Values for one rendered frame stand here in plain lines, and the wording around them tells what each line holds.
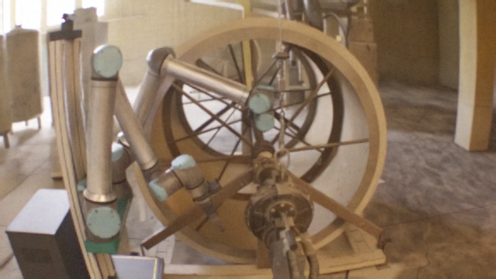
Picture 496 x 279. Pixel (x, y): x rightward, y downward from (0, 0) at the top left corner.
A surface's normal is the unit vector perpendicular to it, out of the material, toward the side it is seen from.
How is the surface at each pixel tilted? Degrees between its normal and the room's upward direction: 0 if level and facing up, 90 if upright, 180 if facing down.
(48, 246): 90
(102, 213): 95
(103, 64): 83
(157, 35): 90
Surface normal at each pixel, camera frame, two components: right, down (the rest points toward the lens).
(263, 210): 0.07, 0.29
